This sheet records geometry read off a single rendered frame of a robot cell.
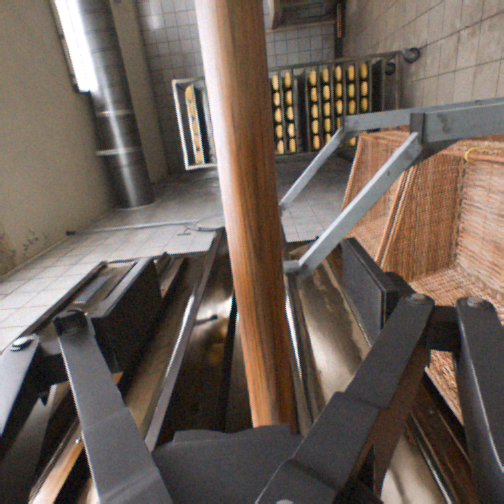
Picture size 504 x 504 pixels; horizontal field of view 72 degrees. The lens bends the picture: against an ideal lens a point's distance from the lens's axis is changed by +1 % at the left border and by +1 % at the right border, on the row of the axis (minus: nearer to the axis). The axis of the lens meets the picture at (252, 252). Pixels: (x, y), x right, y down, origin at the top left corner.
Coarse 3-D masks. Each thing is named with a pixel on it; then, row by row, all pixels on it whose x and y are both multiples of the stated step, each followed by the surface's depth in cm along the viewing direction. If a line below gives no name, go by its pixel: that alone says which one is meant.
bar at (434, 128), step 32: (352, 128) 94; (416, 128) 50; (448, 128) 49; (480, 128) 49; (320, 160) 98; (416, 160) 52; (288, 192) 102; (384, 192) 53; (352, 224) 55; (288, 256) 65; (320, 256) 57; (288, 288) 52; (288, 320) 44; (320, 384) 34
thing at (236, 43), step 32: (224, 0) 14; (256, 0) 15; (224, 32) 14; (256, 32) 15; (224, 64) 15; (256, 64) 15; (224, 96) 15; (256, 96) 16; (224, 128) 16; (256, 128) 16; (224, 160) 17; (256, 160) 16; (224, 192) 18; (256, 192) 17; (256, 224) 17; (256, 256) 18; (256, 288) 19; (256, 320) 19; (256, 352) 20; (288, 352) 21; (256, 384) 21; (288, 384) 22; (256, 416) 22; (288, 416) 22
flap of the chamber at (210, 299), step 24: (216, 240) 151; (216, 264) 131; (216, 288) 120; (192, 312) 94; (216, 312) 112; (192, 336) 85; (216, 336) 104; (192, 360) 81; (216, 360) 97; (168, 384) 69; (192, 384) 77; (216, 384) 92; (168, 408) 63; (168, 432) 61
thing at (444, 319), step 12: (396, 276) 17; (408, 288) 16; (444, 312) 13; (432, 324) 13; (444, 324) 13; (456, 324) 13; (432, 336) 13; (444, 336) 13; (456, 336) 13; (432, 348) 14; (444, 348) 13; (456, 348) 13
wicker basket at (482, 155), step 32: (448, 160) 100; (480, 160) 94; (480, 192) 95; (448, 224) 107; (480, 224) 97; (384, 256) 111; (416, 256) 111; (480, 256) 98; (416, 288) 110; (448, 288) 103; (480, 288) 98; (448, 384) 74
